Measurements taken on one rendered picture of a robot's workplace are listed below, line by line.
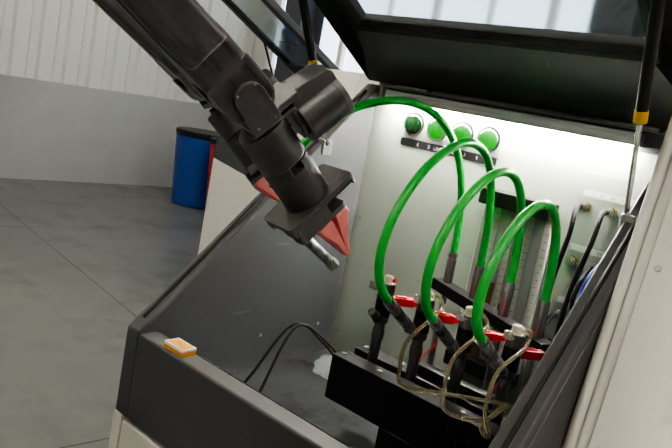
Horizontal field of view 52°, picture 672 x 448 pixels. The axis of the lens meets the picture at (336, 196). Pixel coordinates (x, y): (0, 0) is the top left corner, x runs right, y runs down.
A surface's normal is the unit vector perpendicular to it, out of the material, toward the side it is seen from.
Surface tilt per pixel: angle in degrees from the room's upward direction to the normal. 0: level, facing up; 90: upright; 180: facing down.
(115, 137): 90
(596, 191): 90
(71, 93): 90
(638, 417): 76
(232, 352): 90
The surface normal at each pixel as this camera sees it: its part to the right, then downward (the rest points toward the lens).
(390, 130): -0.64, 0.00
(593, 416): -0.58, -0.24
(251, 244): 0.74, 0.23
